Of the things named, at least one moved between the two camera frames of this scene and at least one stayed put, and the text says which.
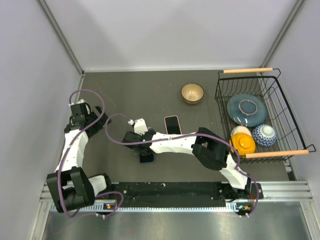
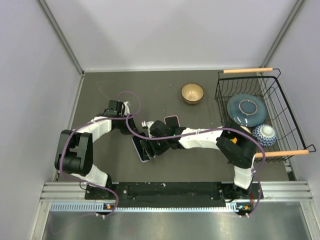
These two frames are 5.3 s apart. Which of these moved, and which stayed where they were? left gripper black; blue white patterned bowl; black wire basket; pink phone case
Moved: left gripper black
Stayed: blue white patterned bowl; pink phone case; black wire basket
